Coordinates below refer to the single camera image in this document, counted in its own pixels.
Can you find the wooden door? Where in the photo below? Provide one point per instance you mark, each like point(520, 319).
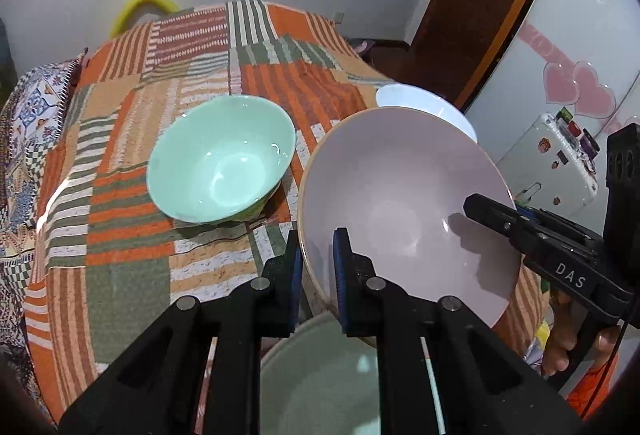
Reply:
point(475, 5)

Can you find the mint green bowl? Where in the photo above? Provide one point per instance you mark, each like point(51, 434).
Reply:
point(215, 155)

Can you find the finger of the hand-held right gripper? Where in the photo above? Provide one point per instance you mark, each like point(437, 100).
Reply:
point(492, 215)
point(527, 213)

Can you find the white bowl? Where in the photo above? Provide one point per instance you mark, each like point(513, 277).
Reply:
point(415, 97)

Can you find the pink bowl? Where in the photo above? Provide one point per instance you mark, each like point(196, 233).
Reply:
point(400, 175)

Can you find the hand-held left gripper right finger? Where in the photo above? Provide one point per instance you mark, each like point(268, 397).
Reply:
point(341, 285)

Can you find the white suitcase with stickers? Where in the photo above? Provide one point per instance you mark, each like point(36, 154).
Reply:
point(545, 150)

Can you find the white wardrobe sliding door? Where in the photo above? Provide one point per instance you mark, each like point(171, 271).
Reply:
point(575, 15)

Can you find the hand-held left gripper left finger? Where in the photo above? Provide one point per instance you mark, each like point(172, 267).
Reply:
point(296, 285)

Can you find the blue patterned quilt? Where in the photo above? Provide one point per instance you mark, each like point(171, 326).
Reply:
point(35, 105)

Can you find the person's right hand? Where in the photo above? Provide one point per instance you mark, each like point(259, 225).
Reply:
point(560, 340)

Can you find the white wall socket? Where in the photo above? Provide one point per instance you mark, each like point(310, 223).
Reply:
point(339, 17)

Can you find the striped patchwork blanket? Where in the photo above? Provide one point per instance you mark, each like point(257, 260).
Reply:
point(125, 235)

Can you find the mint green plate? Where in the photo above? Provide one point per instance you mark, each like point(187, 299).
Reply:
point(320, 385)

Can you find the dark backpack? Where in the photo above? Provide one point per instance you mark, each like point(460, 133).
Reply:
point(365, 47)

